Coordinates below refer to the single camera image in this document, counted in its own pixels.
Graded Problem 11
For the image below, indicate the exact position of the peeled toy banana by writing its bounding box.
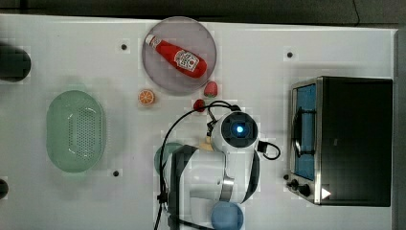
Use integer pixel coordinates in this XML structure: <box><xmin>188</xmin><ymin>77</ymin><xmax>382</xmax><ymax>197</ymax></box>
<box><xmin>199</xmin><ymin>136</ymin><xmax>214</xmax><ymax>151</ymax></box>

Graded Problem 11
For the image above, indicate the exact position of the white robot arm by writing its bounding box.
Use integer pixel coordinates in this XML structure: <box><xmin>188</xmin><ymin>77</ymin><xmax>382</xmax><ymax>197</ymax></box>
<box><xmin>162</xmin><ymin>111</ymin><xmax>259</xmax><ymax>230</ymax></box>

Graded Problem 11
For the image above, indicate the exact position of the silver black toaster oven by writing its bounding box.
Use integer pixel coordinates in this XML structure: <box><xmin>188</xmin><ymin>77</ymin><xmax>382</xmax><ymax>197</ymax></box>
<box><xmin>284</xmin><ymin>76</ymin><xmax>394</xmax><ymax>207</ymax></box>

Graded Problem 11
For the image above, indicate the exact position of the red strawberry toy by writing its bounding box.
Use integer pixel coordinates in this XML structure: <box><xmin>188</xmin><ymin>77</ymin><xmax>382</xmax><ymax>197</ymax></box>
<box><xmin>192</xmin><ymin>99</ymin><xmax>206</xmax><ymax>112</ymax></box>

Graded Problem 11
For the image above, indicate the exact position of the pink strawberry toy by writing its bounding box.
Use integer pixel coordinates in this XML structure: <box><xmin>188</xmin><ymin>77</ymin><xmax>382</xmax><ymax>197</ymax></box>
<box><xmin>204</xmin><ymin>81</ymin><xmax>218</xmax><ymax>98</ymax></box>

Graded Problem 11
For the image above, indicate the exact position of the green measuring cup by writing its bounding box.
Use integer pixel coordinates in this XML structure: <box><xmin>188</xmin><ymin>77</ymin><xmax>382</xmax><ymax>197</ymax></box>
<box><xmin>154</xmin><ymin>142</ymin><xmax>182</xmax><ymax>173</ymax></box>

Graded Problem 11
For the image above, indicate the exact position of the red ketchup bottle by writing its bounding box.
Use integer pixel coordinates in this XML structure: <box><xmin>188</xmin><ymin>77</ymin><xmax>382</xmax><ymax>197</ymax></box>
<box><xmin>145</xmin><ymin>34</ymin><xmax>208</xmax><ymax>79</ymax></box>

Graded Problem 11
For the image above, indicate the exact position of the orange slice toy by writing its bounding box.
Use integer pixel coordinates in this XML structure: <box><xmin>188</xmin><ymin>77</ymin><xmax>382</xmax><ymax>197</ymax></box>
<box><xmin>138</xmin><ymin>89</ymin><xmax>155</xmax><ymax>105</ymax></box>

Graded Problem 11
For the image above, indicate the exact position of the grey round plate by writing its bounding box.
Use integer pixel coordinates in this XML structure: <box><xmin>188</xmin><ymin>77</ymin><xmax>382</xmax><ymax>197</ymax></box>
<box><xmin>142</xmin><ymin>16</ymin><xmax>216</xmax><ymax>95</ymax></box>

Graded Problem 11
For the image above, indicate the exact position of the blue cup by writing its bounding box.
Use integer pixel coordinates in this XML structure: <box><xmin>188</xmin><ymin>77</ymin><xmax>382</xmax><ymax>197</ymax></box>
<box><xmin>211</xmin><ymin>201</ymin><xmax>244</xmax><ymax>230</ymax></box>

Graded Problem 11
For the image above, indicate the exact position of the green perforated colander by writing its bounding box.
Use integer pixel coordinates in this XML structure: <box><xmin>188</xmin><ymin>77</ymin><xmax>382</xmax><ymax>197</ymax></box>
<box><xmin>46</xmin><ymin>90</ymin><xmax>106</xmax><ymax>173</ymax></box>

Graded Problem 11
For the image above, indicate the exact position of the black pot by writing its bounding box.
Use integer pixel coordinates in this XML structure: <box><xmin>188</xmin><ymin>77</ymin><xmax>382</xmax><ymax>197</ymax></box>
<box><xmin>0</xmin><ymin>43</ymin><xmax>32</xmax><ymax>82</ymax></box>

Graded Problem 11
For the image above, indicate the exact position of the dark grey cup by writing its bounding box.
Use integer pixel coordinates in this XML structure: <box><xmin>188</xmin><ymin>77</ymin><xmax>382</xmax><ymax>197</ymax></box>
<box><xmin>0</xmin><ymin>179</ymin><xmax>9</xmax><ymax>199</ymax></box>

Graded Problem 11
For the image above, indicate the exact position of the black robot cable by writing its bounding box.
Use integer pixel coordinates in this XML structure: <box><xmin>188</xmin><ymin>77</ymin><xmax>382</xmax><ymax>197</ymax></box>
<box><xmin>152</xmin><ymin>100</ymin><xmax>282</xmax><ymax>230</ymax></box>

